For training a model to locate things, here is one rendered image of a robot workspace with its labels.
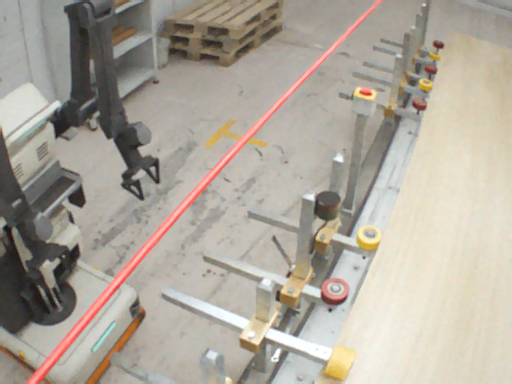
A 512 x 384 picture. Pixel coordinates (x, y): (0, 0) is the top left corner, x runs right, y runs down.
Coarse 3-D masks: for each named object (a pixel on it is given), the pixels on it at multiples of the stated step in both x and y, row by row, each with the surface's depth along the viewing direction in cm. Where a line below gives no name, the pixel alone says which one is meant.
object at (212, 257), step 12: (204, 252) 147; (216, 252) 148; (216, 264) 147; (228, 264) 144; (240, 264) 144; (252, 276) 142; (276, 276) 141; (276, 288) 140; (312, 288) 137; (312, 300) 136
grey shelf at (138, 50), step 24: (48, 0) 299; (72, 0) 290; (144, 0) 372; (48, 24) 314; (144, 24) 388; (48, 48) 329; (120, 48) 362; (144, 48) 404; (120, 72) 411; (144, 72) 409; (120, 96) 377
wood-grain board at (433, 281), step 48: (480, 48) 290; (432, 96) 224; (480, 96) 229; (432, 144) 189; (480, 144) 191; (432, 192) 165; (480, 192) 165; (384, 240) 146; (432, 240) 146; (480, 240) 145; (384, 288) 131; (432, 288) 131; (480, 288) 129; (384, 336) 118; (432, 336) 117; (480, 336) 116
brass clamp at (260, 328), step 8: (280, 312) 120; (256, 320) 115; (272, 320) 115; (248, 328) 113; (256, 328) 113; (264, 328) 113; (272, 328) 118; (240, 336) 111; (256, 336) 111; (264, 336) 112; (240, 344) 113; (248, 344) 111; (256, 344) 110; (256, 352) 112
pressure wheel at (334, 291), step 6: (324, 282) 133; (330, 282) 133; (336, 282) 133; (342, 282) 133; (324, 288) 131; (330, 288) 132; (336, 288) 131; (342, 288) 131; (348, 288) 131; (324, 294) 130; (330, 294) 129; (336, 294) 130; (342, 294) 129; (324, 300) 131; (330, 300) 129; (336, 300) 129; (342, 300) 129
